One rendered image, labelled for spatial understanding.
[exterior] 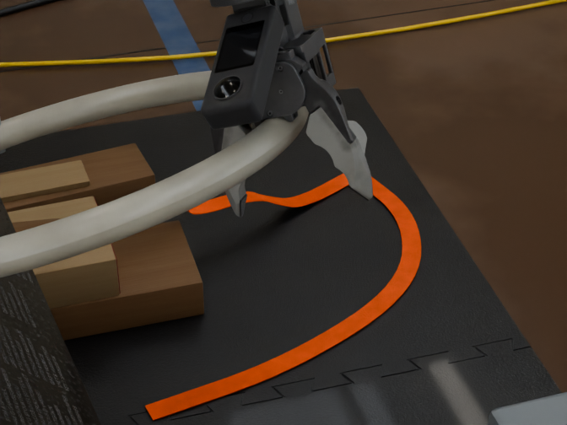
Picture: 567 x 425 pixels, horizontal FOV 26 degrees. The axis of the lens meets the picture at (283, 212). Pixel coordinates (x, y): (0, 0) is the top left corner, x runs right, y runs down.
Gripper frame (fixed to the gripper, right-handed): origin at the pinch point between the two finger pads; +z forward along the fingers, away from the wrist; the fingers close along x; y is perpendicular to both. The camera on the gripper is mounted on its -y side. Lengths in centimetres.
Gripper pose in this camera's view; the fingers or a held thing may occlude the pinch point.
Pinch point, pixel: (299, 207)
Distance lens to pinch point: 107.5
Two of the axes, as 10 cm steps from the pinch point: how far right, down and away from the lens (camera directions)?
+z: 2.6, 9.1, 3.2
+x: -9.1, 1.2, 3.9
